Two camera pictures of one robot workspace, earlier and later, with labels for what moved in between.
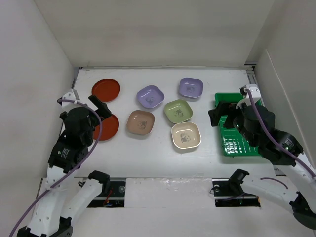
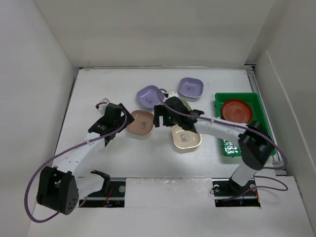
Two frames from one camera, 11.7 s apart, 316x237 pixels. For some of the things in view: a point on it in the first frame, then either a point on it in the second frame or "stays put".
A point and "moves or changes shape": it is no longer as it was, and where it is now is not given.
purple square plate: (191, 87) stays put
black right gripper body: (238, 116) -> (173, 120)
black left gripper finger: (103, 110) -> (130, 118)
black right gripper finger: (222, 108) -> (161, 110)
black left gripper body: (90, 137) -> (118, 123)
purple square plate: (150, 97) stays put
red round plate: (106, 90) moves or changes shape
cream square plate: (186, 135) stays put
